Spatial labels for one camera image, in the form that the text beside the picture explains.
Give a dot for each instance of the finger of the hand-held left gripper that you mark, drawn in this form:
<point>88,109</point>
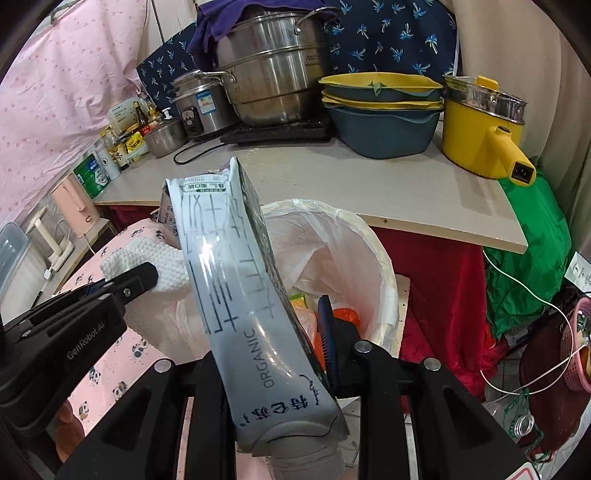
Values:
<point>124,274</point>
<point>136,286</point>

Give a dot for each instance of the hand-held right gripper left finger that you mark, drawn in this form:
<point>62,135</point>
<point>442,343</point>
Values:
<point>210,401</point>

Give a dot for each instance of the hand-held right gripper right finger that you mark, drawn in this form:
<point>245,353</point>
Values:
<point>325,337</point>

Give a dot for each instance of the white embossed paper tissue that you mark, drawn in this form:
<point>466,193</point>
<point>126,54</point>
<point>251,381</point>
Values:
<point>143,263</point>

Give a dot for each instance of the red orange plastic bag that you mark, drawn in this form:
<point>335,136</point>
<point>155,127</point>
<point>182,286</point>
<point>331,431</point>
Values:
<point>346,316</point>

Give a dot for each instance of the green yellow snack package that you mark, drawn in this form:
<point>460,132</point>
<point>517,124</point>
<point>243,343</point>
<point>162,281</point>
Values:
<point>302,302</point>

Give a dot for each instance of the white trash bin with liner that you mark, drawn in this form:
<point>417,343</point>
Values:
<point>351,258</point>

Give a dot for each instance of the white and green drink carton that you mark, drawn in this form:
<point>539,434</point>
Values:
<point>249,300</point>

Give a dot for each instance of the person's left hand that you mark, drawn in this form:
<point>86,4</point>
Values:
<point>69,429</point>

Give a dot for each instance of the pink panda print tablecloth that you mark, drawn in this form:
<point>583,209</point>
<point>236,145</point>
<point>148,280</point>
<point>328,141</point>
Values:
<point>111,369</point>

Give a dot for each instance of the pink electric kettle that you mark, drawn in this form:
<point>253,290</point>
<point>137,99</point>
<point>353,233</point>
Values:
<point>74,207</point>

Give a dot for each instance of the green carton box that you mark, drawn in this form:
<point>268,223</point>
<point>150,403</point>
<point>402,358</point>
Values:
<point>90,177</point>

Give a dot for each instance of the white green canister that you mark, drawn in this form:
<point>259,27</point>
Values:
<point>111,161</point>

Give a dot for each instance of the clear food container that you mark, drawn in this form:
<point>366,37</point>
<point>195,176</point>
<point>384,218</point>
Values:
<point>137,158</point>

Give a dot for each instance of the dark red cloth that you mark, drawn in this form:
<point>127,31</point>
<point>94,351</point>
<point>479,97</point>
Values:
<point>438,295</point>

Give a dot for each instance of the sauce bottle tan label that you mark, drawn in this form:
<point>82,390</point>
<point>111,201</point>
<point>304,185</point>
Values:
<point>120,153</point>

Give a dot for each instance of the yellow seasoning packet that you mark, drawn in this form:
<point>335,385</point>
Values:
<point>135,143</point>

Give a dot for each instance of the small steel pot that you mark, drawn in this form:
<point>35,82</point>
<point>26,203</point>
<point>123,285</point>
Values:
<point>164,138</point>

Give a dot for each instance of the pale wooden counter board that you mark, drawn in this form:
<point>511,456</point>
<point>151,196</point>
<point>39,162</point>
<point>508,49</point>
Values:
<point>346,194</point>

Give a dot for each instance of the pale green box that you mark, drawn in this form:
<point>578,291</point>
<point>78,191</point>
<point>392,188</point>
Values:
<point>121,116</point>

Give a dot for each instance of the dark sauce bottle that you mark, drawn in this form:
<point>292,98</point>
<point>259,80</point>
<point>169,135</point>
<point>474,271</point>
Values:
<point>139,115</point>

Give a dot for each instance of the pump soap bottle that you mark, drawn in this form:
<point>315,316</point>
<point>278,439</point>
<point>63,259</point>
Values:
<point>166,115</point>

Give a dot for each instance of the steel rice cooker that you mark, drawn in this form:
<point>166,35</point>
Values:
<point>203,110</point>

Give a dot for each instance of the pink dotted cloth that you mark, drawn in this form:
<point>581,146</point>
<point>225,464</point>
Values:
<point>55,106</point>

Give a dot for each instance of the black induction cooker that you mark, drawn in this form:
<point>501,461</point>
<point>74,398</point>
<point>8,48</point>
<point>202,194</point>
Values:
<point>281,134</point>

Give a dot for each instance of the green plastic bag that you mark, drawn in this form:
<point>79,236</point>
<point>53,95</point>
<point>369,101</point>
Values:
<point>526,267</point>

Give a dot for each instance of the blue yellow plastic basin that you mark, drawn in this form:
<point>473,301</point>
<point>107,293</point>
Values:
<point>383,103</point>
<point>383,85</point>
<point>383,131</point>

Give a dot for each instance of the small glass jar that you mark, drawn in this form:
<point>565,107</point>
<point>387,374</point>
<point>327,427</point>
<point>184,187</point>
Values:
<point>521,427</point>

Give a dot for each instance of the large steel steamer pot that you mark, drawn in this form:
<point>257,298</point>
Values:
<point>272,78</point>

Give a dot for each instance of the yellow electric pot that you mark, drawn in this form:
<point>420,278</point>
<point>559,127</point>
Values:
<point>471,134</point>

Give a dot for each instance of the pink plastic basket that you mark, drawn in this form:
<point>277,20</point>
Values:
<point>579,369</point>

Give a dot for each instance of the white paper tag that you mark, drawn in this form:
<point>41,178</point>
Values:
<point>579,274</point>

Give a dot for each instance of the purple cloth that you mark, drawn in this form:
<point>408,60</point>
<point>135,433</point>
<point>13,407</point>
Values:
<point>217,27</point>

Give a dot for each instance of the steel steamer insert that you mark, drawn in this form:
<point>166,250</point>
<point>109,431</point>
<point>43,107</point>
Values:
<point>508,109</point>

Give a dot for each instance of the glass lid yellow knob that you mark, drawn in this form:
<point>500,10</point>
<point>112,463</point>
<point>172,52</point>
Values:
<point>485,83</point>

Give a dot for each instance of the navy palm print cloth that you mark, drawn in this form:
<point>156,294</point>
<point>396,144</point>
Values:
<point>397,37</point>

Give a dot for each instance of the beige curtain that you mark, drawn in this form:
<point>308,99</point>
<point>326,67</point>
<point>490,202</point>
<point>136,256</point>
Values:
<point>531,69</point>

